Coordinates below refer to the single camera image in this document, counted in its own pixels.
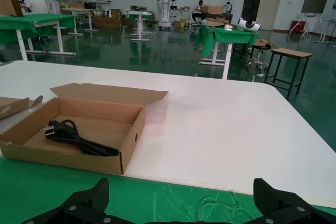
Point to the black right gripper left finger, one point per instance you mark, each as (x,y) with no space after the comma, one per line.
(101,195)

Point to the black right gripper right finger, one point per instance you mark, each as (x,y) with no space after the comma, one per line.
(262,197)

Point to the open brown cardboard box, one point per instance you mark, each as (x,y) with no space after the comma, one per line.
(105,103)

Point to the wide brown cardboard box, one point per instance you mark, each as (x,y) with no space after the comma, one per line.
(212,9)

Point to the upright brown cardboard box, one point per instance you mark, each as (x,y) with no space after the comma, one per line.
(8,5)

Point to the green table cloth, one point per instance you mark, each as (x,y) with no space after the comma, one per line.
(39,187)

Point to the flat cardboard piece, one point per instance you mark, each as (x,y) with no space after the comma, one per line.
(13,106)

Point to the wooden top metal stool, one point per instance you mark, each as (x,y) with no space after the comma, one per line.
(291,52)

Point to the black swivel stool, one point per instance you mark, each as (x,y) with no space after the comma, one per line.
(261,47)

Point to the flat cardboard pieces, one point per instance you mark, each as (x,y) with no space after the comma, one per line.
(262,42)

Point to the green draped white table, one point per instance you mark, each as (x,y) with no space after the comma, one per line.
(231,35)

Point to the white curved device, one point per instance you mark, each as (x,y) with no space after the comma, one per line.
(246,24)

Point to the small white object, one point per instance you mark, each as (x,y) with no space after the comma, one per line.
(228,26)

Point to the stacked brown cardboard boxes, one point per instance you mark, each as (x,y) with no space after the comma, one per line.
(107,20)

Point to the red cabinet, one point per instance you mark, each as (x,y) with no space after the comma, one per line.
(298,26)

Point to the green covered white table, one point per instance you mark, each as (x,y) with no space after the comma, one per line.
(39,19)

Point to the small white desk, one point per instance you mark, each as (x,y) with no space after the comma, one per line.
(140,12)

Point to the beige double door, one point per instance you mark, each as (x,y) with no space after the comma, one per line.
(271,6)

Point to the small white robot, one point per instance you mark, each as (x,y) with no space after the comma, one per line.
(229,6)

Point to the white humanoid robot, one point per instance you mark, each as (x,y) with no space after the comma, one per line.
(166,6)

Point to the seated person dark clothes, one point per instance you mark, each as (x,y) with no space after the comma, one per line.
(200,5)

